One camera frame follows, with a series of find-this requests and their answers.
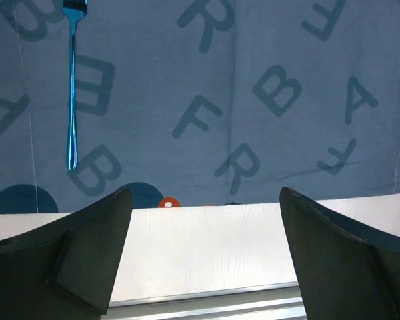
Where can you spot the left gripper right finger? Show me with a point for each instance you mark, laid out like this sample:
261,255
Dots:
345,269

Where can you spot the aluminium mounting rail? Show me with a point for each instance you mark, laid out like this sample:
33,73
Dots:
281,301

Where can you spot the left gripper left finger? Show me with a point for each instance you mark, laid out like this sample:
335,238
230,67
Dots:
66,269

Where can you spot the blue letter placemat cloth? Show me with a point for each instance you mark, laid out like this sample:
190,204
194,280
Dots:
199,102

